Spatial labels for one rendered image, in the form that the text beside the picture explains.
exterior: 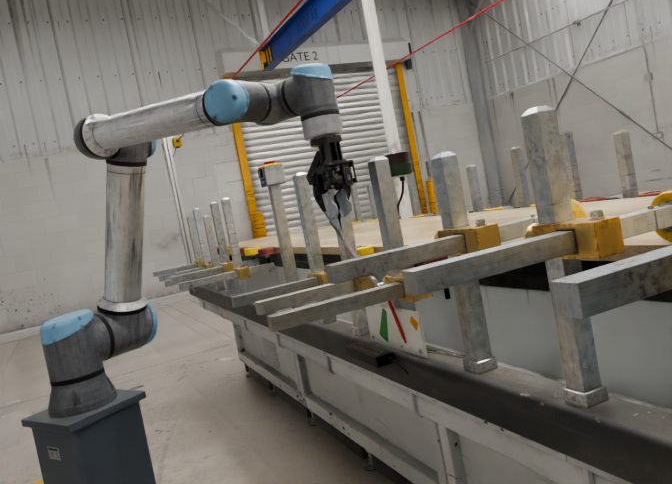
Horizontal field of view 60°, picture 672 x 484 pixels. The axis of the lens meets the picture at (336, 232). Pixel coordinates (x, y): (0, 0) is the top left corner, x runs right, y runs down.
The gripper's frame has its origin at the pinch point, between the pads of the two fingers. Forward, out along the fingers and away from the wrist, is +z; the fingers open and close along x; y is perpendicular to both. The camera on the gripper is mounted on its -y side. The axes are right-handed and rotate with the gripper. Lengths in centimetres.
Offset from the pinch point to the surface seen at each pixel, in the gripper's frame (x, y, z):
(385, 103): 103, -145, -53
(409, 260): -6.2, 40.6, 7.2
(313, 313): -15.9, 15.5, 16.0
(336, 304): -10.7, 15.5, 15.5
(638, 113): 707, -479, -53
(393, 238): 7.2, 11.9, 5.2
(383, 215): 6.1, 11.5, -0.2
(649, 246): 25, 60, 12
